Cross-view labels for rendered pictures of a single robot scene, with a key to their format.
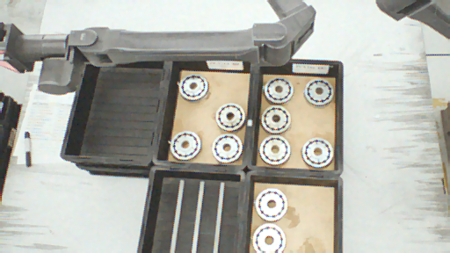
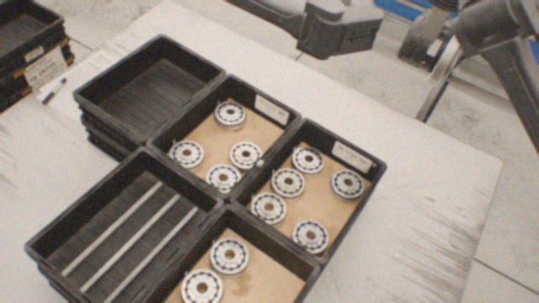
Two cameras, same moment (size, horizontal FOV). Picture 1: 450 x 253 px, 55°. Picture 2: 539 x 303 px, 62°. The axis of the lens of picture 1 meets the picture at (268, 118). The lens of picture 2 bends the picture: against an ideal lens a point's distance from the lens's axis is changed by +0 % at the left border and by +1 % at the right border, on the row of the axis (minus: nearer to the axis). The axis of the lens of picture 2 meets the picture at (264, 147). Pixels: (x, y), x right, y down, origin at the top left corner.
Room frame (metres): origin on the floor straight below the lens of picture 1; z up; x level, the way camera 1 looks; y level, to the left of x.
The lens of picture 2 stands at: (-0.22, -0.18, 1.95)
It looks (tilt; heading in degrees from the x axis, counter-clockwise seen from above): 52 degrees down; 18
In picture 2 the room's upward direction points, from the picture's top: 11 degrees clockwise
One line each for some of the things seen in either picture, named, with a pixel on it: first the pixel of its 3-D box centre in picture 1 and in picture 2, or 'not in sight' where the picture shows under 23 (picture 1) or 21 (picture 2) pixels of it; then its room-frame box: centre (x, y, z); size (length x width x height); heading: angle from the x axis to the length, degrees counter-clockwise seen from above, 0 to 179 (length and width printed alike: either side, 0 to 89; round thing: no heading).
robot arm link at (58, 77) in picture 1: (73, 65); not in sight; (0.45, 0.40, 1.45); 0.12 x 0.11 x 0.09; 86
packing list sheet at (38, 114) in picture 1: (49, 122); (89, 82); (0.64, 0.84, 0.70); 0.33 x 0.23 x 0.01; 176
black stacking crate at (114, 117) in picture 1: (123, 111); (154, 95); (0.60, 0.50, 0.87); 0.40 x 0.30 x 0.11; 172
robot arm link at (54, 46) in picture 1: (60, 50); not in sight; (0.49, 0.43, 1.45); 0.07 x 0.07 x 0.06; 86
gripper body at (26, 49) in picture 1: (31, 48); not in sight; (0.50, 0.49, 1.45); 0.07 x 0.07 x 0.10; 86
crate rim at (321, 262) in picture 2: (297, 113); (312, 183); (0.51, -0.10, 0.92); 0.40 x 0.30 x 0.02; 172
